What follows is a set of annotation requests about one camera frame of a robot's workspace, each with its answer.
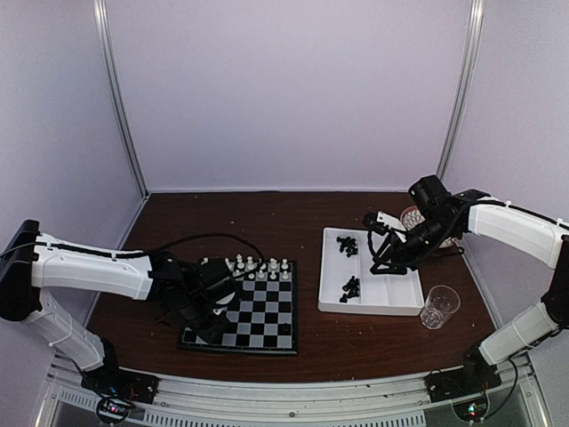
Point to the aluminium frame post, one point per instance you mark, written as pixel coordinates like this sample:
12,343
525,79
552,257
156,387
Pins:
100,10
468,65

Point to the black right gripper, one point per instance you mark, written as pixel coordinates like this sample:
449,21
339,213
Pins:
396,252

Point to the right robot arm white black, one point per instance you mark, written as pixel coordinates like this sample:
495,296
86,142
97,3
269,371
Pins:
520,241

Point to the black white chess board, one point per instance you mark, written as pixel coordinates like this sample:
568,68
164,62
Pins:
255,321

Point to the clear drinking glass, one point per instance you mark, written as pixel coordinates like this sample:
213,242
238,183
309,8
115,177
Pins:
441,303

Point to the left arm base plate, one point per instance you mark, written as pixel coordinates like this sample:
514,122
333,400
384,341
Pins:
127,386

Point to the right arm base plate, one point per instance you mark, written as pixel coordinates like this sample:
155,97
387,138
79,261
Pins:
453,384

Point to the white plastic compartment tray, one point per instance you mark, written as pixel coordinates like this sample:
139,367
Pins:
390,295

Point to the black chess pieces pile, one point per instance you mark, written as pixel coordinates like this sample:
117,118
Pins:
348,246

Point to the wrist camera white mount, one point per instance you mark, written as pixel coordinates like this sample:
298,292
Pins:
222,304
380,222

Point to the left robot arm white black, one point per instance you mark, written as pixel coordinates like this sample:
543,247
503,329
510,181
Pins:
33,262

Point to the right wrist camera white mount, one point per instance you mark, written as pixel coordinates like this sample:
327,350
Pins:
380,222

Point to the front aluminium rail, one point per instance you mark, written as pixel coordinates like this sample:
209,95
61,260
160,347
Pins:
392,401

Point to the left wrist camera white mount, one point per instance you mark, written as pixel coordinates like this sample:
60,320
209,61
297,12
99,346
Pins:
222,304

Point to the left aluminium frame post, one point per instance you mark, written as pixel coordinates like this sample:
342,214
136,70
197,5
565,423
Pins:
100,10

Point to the patterned ceramic plate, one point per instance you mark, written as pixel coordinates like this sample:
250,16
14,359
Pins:
412,216

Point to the right aluminium frame post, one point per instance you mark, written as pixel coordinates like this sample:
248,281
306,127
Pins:
468,65

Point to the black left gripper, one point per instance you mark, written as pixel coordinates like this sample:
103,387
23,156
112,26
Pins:
209,335

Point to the white chess pieces row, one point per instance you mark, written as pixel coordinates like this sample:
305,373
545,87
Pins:
248,268

